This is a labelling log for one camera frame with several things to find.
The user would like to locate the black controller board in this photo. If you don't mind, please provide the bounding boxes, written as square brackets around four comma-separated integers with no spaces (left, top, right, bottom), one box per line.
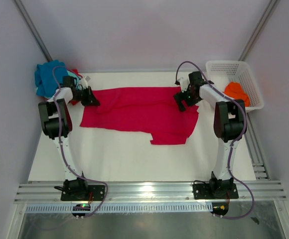
[71,204,91,217]
[211,203,229,216]

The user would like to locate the aluminium rail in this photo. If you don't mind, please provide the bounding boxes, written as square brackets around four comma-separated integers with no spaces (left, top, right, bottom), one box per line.
[14,180,287,203]
[245,114,270,181]

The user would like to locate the right black controller board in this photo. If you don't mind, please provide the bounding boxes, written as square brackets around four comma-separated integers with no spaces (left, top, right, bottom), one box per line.
[211,203,229,216]

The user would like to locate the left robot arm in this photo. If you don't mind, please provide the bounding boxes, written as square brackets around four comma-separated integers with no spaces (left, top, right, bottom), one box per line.
[38,76,100,201]

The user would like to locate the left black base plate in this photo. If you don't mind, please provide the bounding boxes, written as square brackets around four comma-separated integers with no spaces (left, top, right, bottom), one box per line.
[60,185,105,201]

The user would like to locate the blue folded t shirt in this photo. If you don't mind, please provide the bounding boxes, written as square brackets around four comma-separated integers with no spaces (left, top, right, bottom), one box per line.
[34,60,68,98]

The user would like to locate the right corner aluminium post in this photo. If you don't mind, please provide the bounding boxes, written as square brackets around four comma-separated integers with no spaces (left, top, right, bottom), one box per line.
[238,0,280,61]

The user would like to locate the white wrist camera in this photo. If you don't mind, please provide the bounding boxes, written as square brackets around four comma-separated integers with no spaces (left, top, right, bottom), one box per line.
[79,76,90,89]
[175,77,190,92]

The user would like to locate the white plastic basket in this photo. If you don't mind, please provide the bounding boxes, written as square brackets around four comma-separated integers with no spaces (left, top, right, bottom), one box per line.
[205,60,264,113]

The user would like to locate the red folded t shirt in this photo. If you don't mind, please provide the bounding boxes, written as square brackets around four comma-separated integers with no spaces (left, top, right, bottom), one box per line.
[70,69,83,78]

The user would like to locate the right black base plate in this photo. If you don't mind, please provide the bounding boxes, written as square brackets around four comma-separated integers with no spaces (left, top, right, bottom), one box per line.
[192,180,239,200]

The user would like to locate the teal folded t shirt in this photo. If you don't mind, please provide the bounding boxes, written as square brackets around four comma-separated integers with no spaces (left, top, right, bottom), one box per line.
[67,70,81,80]

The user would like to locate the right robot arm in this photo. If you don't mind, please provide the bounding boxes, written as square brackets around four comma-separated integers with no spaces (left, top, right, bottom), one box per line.
[173,71,247,199]

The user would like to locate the left corner aluminium post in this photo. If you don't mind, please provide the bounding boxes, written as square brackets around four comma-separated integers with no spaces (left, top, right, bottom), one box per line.
[12,0,53,62]

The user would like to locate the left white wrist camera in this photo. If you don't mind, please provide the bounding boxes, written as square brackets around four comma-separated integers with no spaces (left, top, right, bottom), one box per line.
[79,76,90,89]

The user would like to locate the right side aluminium rail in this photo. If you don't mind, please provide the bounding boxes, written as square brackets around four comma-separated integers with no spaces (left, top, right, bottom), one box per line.
[245,114,270,181]

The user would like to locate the aluminium front rail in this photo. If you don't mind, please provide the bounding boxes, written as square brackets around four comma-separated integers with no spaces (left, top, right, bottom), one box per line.
[14,180,287,203]

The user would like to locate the orange t shirt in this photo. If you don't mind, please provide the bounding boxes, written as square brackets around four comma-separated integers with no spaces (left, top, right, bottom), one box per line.
[224,82,251,107]

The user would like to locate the slotted grey cable duct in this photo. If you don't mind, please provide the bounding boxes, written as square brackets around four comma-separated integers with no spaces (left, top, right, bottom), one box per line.
[25,201,212,214]

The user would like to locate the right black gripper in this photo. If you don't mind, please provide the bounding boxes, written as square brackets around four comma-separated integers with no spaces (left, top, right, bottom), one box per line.
[173,87,203,113]

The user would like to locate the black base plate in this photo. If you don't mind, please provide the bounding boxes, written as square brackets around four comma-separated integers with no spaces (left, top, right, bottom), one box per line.
[60,185,105,201]
[192,180,239,200]

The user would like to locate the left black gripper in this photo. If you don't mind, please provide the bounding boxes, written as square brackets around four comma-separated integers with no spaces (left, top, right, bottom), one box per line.
[71,86,101,107]

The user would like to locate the left black controller board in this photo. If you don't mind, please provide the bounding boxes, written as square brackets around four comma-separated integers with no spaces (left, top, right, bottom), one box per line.
[71,204,91,217]

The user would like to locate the magenta t shirt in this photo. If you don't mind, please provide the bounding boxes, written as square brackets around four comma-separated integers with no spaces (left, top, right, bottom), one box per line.
[80,87,199,145]

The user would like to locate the corner aluminium post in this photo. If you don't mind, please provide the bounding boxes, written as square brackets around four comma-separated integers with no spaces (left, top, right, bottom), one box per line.
[12,0,53,62]
[238,0,280,61]

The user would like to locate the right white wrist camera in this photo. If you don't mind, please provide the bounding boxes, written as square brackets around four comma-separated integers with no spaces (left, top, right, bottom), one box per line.
[175,77,190,92]

